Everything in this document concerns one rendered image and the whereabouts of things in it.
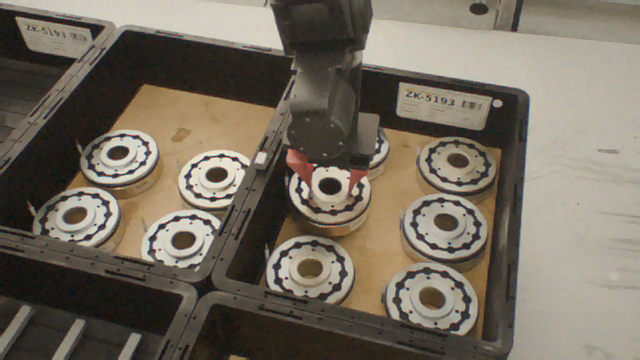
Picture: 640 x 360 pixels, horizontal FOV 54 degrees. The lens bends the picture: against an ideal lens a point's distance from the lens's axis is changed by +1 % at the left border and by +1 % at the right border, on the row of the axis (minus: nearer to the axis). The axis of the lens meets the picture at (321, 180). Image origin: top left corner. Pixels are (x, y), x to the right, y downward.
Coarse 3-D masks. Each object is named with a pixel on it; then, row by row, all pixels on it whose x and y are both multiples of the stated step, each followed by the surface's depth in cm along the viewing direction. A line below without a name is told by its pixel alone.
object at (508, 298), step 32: (512, 96) 82; (512, 160) 74; (256, 192) 70; (512, 192) 70; (512, 224) 67; (224, 256) 64; (512, 256) 64; (224, 288) 62; (256, 288) 62; (512, 288) 62; (352, 320) 59; (384, 320) 59; (512, 320) 59; (480, 352) 57
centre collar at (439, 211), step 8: (440, 208) 77; (448, 208) 77; (432, 216) 76; (456, 216) 76; (432, 224) 75; (464, 224) 75; (432, 232) 74; (440, 232) 74; (448, 232) 74; (456, 232) 74; (464, 232) 75
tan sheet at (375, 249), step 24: (408, 144) 90; (408, 168) 87; (384, 192) 83; (408, 192) 84; (288, 216) 81; (384, 216) 81; (336, 240) 78; (360, 240) 78; (384, 240) 78; (360, 264) 76; (384, 264) 76; (408, 264) 76; (480, 264) 76; (360, 288) 73; (480, 288) 73; (480, 312) 71; (480, 336) 69
